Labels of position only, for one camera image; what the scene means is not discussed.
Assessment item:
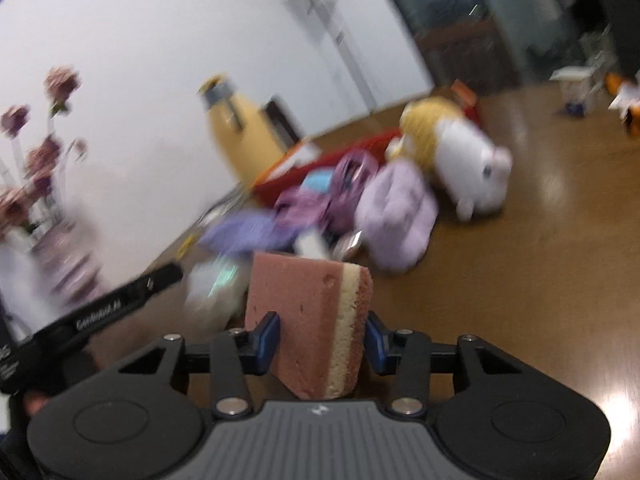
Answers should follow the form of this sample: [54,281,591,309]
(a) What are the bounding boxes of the iridescent plastic bag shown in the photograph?
[186,256,252,334]

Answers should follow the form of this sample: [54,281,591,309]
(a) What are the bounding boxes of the pink yellow sponge block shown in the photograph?
[244,252,373,401]

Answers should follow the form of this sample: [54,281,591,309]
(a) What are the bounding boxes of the lavender knit cloth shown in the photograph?
[198,209,298,255]

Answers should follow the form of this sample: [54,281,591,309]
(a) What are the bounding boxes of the lilac fluffy plush slipper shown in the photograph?
[355,158,438,273]

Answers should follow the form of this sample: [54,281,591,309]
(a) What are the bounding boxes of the purple satin scrunchie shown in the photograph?
[273,150,380,235]

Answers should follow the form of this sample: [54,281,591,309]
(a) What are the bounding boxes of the light blue fluffy plush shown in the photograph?
[300,167,334,194]

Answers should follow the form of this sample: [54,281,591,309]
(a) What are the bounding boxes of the white yellow plush alpaca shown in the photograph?
[386,96,513,222]

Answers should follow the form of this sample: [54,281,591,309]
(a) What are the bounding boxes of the person's left hand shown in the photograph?
[23,391,48,417]

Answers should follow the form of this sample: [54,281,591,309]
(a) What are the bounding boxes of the pink artificial flowers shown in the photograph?
[1,65,88,242]

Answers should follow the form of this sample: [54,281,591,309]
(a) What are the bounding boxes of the red cardboard box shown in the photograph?
[250,81,484,208]

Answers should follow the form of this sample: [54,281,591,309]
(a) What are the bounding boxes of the yellow thermos jug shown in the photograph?
[200,75,288,191]

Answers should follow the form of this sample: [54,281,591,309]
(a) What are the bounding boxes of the dark wooden chair left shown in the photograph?
[264,96,304,148]

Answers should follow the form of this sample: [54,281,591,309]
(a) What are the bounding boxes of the white yogurt cup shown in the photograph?
[549,66,594,117]

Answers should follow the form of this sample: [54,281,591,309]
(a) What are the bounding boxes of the orange white toy plane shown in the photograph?
[604,73,640,138]

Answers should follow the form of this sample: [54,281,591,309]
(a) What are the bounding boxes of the studio light on stand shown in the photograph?
[305,0,378,115]

